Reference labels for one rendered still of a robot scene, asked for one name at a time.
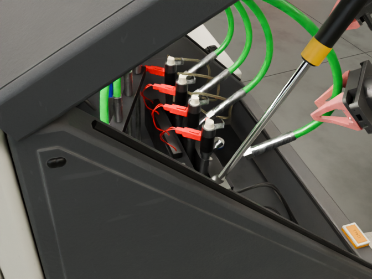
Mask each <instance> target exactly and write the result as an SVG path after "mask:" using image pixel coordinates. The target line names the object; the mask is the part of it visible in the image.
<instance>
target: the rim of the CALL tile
mask: <svg viewBox="0 0 372 279"><path fill-rule="evenodd" d="M354 224H355V226H356V227H357V228H358V229H359V230H360V228H359V227H358V226H357V224H356V223H351V224H348V225H344V226H342V228H343V229H344V230H345V232H346V233H347V234H348V236H349V237H350V238H351V240H352V241H353V243H355V245H356V246H357V247H359V246H363V245H366V244H369V243H370V241H369V240H368V238H367V237H366V236H365V235H364V233H363V232H362V231H361V230H360V232H361V233H362V234H363V235H364V237H365V238H366V239H367V241H366V242H362V243H359V244H358V243H357V242H356V240H355V239H354V238H353V236H352V235H351V233H350V232H349V231H348V230H347V228H346V226H350V225H354Z"/></svg>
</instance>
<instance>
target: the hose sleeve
mask: <svg viewBox="0 0 372 279"><path fill-rule="evenodd" d="M295 140H296V137H295V135H294V133H293V130H291V131H289V132H286V133H284V134H281V135H279V136H277V137H274V138H272V139H269V140H267V141H264V142H261V143H258V144H256V145H254V146H252V147H251V151H252V154H253V155H254V156H256V155H259V154H262V153H264V152H267V151H269V150H272V149H274V148H277V147H279V146H282V145H284V144H287V143H290V142H292V141H295Z"/></svg>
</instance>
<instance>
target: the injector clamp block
mask: <svg viewBox="0 0 372 279"><path fill-rule="evenodd" d="M152 101H157V103H158V104H160V101H159V99H154V100H152ZM145 102H146V105H147V106H148V102H150V100H147V101H145ZM146 105H145V103H144V125H145V127H146V129H147V131H148V134H149V136H150V138H151V140H152V142H153V145H154V147H155V149H156V150H158V151H160V152H162V153H164V154H166V155H167V156H169V157H171V158H172V156H171V154H170V151H169V149H168V147H167V145H166V143H165V142H163V141H161V139H160V136H159V135H160V133H161V132H160V130H158V129H156V127H155V125H154V123H153V117H152V115H151V114H152V113H151V111H150V110H149V109H148V108H147V107H146ZM160 109H161V111H162V113H163V115H164V117H165V119H166V121H167V123H168V125H169V127H175V122H176V118H175V116H176V114H172V124H171V122H170V120H169V118H168V116H167V114H166V112H165V110H164V109H163V107H162V106H161V107H160ZM185 127H187V117H185V116H184V120H183V128H185ZM171 131H172V133H173V134H174V136H175V138H176V140H177V142H178V144H179V146H180V148H181V150H182V157H181V158H176V159H175V160H176V161H178V162H181V163H183V164H185V165H186V166H188V167H190V168H192V169H194V170H195V171H197V172H199V171H200V159H201V154H200V141H198V140H195V150H194V161H193V166H192V164H191V162H190V160H189V158H188V156H187V137H183V136H182V143H181V142H180V140H179V138H178V136H177V134H176V133H175V130H171ZM222 170H223V167H222V165H221V163H220V162H219V160H218V158H217V156H216V155H215V153H212V155H211V156H210V161H209V168H208V176H207V177H209V178H211V177H212V176H214V175H219V174H220V172H221V171H222ZM226 180H227V182H228V184H229V186H230V188H231V189H232V190H233V189H234V186H233V184H232V182H231V180H230V179H229V177H228V176H227V177H226Z"/></svg>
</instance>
